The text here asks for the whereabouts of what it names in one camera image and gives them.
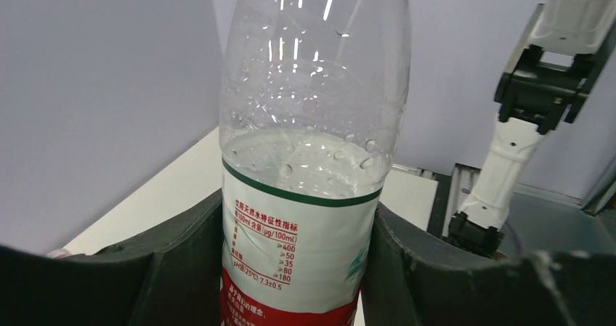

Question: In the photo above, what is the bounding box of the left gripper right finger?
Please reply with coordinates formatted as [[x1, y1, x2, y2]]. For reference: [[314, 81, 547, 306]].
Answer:
[[361, 204, 615, 325]]

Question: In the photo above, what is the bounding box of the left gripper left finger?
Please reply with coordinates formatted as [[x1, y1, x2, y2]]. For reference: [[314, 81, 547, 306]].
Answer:
[[1, 191, 223, 325]]

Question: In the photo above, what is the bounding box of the clear bottle red blue label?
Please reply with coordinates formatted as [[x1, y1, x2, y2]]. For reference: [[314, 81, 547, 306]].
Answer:
[[219, 0, 411, 325]]

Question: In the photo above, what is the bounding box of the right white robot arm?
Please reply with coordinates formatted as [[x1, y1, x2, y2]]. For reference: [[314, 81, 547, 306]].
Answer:
[[443, 0, 615, 258]]

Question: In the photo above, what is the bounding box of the aluminium rail frame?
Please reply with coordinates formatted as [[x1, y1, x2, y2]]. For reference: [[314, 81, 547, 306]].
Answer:
[[381, 164, 615, 251]]

